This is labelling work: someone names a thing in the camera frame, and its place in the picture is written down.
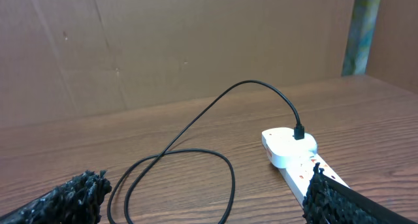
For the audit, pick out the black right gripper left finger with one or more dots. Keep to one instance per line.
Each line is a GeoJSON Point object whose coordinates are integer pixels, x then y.
{"type": "Point", "coordinates": [77, 201]}

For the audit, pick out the white power extension strip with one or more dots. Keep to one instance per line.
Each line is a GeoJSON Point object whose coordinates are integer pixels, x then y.
{"type": "Point", "coordinates": [299, 174]}

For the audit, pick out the colourful painted sheet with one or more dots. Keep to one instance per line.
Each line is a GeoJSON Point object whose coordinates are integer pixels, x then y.
{"type": "Point", "coordinates": [361, 31]}

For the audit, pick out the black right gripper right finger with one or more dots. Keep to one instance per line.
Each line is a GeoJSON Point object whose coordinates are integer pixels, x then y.
{"type": "Point", "coordinates": [329, 202]}

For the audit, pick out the white charger adapter plug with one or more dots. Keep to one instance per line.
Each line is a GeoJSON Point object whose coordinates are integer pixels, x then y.
{"type": "Point", "coordinates": [284, 150]}

